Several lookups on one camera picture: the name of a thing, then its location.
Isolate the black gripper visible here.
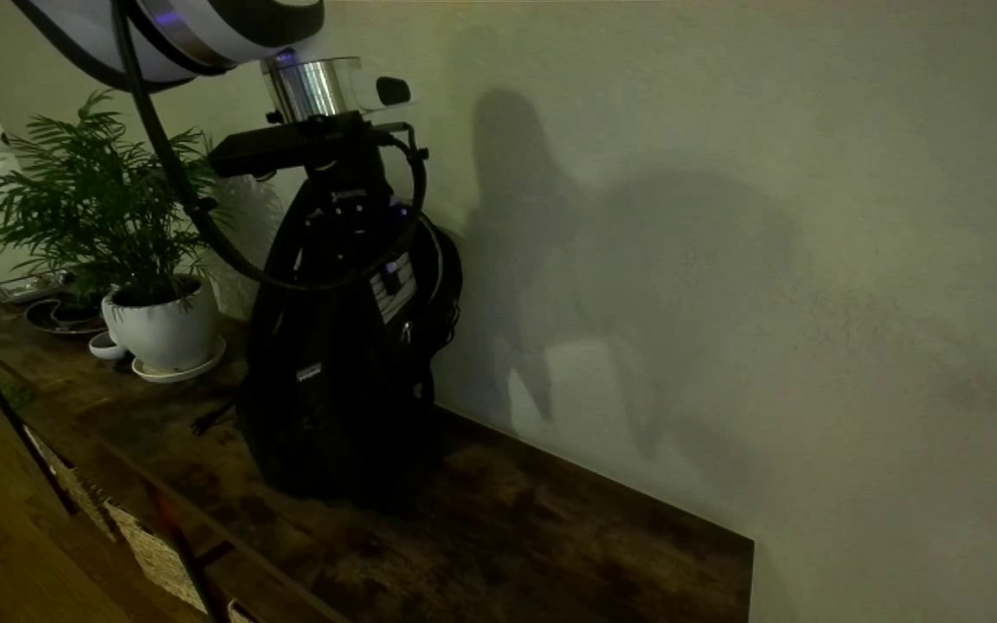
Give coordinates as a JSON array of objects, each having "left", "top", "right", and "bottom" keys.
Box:
[{"left": 295, "top": 158, "right": 431, "bottom": 350}]

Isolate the white pot saucer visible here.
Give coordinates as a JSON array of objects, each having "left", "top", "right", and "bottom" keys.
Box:
[{"left": 128, "top": 342, "right": 229, "bottom": 389}]

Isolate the white ceramic plant pot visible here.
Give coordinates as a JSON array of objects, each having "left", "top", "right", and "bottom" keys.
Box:
[{"left": 98, "top": 274, "right": 226, "bottom": 373}]

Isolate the small white dish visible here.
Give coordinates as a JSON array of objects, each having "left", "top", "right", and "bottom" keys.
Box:
[{"left": 86, "top": 329, "right": 131, "bottom": 365}]

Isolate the green palm houseplant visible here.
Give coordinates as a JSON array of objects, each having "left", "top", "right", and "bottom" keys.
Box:
[{"left": 0, "top": 89, "right": 226, "bottom": 309}]

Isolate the dark round saucer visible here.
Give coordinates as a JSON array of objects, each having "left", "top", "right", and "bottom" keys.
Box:
[{"left": 21, "top": 292, "right": 107, "bottom": 339}]

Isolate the rustic wooden sideboard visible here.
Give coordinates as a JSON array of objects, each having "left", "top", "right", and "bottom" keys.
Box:
[{"left": 0, "top": 284, "right": 757, "bottom": 623}]

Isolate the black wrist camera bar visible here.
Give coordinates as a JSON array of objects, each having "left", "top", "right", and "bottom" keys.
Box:
[{"left": 203, "top": 111, "right": 414, "bottom": 185}]

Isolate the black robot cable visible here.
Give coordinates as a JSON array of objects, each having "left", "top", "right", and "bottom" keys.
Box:
[{"left": 11, "top": 0, "right": 435, "bottom": 298}]

